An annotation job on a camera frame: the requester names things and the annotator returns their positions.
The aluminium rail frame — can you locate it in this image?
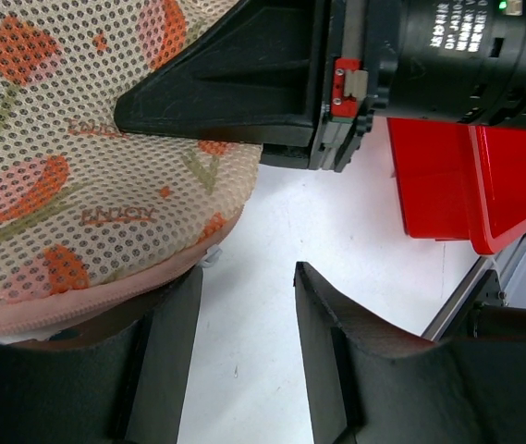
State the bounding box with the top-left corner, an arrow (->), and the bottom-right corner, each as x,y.
422,235 -> 526,341

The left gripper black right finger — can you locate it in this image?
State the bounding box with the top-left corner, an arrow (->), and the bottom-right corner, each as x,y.
294,262 -> 526,443

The pink mesh laundry bag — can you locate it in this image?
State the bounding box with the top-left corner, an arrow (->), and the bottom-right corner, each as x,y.
0,0 -> 261,339

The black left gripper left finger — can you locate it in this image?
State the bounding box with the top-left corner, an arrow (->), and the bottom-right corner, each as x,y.
0,267 -> 202,443

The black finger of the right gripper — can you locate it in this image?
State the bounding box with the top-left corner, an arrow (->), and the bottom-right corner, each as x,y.
114,1 -> 325,147

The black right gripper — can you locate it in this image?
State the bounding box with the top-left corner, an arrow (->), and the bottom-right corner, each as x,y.
260,0 -> 526,173

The red plastic tray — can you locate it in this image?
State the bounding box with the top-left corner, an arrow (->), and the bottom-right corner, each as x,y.
387,118 -> 526,255

